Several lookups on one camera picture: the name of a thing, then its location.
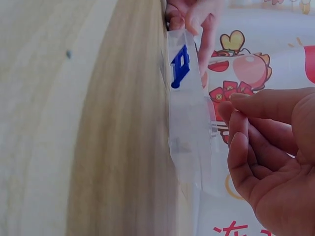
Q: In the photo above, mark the blue plastic clip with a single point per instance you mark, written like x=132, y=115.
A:
x=180, y=66

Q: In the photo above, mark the person's left fingers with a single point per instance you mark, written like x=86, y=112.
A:
x=193, y=19

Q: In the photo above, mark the person's right hand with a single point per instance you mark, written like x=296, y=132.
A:
x=283, y=177

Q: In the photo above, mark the clear plastic bag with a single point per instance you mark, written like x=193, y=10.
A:
x=187, y=118

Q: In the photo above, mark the person's left hand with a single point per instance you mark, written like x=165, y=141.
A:
x=206, y=37

